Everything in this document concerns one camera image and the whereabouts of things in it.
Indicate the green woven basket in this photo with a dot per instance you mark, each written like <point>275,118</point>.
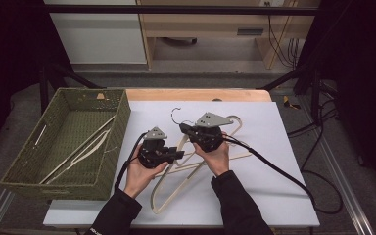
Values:
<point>78,130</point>

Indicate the beige clothes hanger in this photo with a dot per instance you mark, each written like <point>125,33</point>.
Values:
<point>78,149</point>
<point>176,193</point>
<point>238,157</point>

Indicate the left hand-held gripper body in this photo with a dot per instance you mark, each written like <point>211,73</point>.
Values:
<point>153,153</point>

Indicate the person's left hand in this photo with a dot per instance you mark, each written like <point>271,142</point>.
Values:
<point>140,178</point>

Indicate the black metal stand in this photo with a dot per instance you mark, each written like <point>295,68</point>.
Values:
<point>313,91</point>

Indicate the black curtain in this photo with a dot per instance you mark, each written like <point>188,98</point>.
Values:
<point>9,65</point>
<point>362,65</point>

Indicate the person's right hand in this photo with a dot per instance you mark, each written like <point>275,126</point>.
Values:
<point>217,161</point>

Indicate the white cabinet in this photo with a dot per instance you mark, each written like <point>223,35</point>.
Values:
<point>98,36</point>

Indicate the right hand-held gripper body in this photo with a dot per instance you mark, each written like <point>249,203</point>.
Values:
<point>209,137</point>

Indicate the light wooden desk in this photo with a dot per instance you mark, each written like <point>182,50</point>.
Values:
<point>209,24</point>

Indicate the black horizontal frame bar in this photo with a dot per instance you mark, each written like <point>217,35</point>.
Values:
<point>176,9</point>

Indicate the white wall socket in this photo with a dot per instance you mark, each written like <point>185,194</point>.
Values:
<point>271,2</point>

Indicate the yellow and black tool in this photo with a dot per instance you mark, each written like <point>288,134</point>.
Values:
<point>289,103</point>

